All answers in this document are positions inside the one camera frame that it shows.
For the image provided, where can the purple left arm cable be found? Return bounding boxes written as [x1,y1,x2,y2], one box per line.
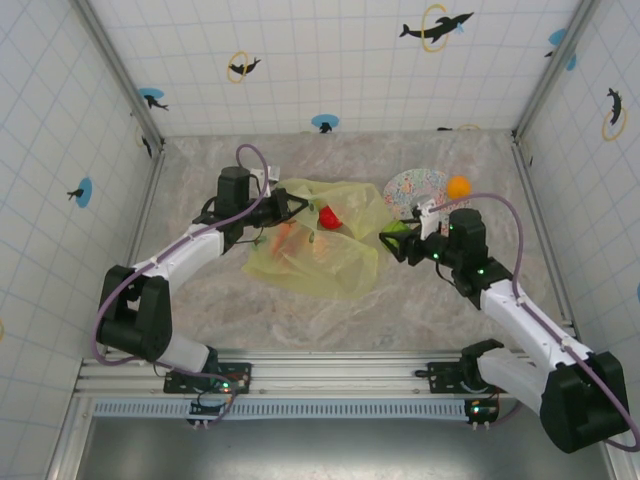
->
[94,143,275,426]

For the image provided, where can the deep orange toy fruit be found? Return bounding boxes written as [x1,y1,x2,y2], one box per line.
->
[269,224,301,256]

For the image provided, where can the yellow-orange pear-shaped toy fruit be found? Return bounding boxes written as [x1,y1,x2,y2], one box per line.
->
[312,234,335,262]

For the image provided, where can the yellow printed plastic bag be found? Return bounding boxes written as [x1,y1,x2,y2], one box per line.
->
[241,178,391,301]

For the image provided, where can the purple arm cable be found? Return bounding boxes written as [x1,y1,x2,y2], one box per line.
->
[94,143,275,426]
[428,192,640,454]

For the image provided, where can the red wrinkled toy fruit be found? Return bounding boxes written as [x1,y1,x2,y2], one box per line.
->
[318,204,344,231]

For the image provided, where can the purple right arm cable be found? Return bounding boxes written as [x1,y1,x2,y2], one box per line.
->
[428,192,640,454]

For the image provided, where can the whale and dolphin ring sticker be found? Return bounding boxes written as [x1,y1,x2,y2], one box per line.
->
[398,3,475,54]

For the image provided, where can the dolphin yellow ring sticker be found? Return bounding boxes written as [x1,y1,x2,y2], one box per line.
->
[227,50,262,84]
[601,87,629,141]

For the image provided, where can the colourful patterned round plate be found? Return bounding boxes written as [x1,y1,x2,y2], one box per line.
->
[382,167,474,221]

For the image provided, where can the white slotted cable duct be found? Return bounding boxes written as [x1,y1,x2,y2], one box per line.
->
[92,398,501,419]

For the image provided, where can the aluminium side rail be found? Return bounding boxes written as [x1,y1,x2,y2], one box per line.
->
[127,142,167,274]
[510,130,587,357]

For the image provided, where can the long aluminium frame rail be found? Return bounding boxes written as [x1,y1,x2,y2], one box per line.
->
[73,349,621,399]

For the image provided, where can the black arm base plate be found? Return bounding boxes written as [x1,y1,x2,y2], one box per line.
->
[413,358,484,395]
[164,360,254,396]

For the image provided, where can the small controller board with wires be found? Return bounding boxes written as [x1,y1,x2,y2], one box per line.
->
[187,382,237,429]
[464,397,501,431]

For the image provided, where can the black fish blue circle sticker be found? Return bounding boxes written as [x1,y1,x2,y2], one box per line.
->
[138,87,170,112]
[544,28,578,71]
[67,177,94,208]
[311,113,340,135]

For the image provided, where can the round orange toy fruit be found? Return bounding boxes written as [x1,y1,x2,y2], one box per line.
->
[446,174,473,200]

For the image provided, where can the aluminium frame post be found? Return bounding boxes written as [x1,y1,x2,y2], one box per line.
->
[513,0,599,139]
[69,0,166,154]

